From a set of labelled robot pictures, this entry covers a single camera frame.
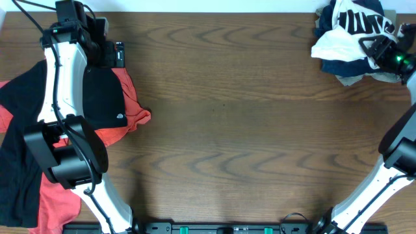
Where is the white t-shirt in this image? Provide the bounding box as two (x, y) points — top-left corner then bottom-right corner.
(311, 0), (398, 70)

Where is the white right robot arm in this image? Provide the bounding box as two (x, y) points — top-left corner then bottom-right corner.
(311, 33), (415, 233)

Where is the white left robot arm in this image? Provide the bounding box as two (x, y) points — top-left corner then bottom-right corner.
(23, 1), (140, 233)

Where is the dark navy folded garment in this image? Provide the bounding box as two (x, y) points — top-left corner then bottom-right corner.
(314, 0), (385, 77)

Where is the grey-beige folded garment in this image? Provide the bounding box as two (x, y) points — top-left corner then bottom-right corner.
(314, 8), (400, 86)

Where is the black t-shirt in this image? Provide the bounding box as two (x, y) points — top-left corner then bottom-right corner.
(1, 60), (127, 228)

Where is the red-orange t-shirt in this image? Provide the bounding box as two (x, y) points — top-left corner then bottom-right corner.
(0, 67), (152, 234)

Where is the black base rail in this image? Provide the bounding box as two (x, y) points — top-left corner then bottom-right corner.
(62, 219), (389, 234)

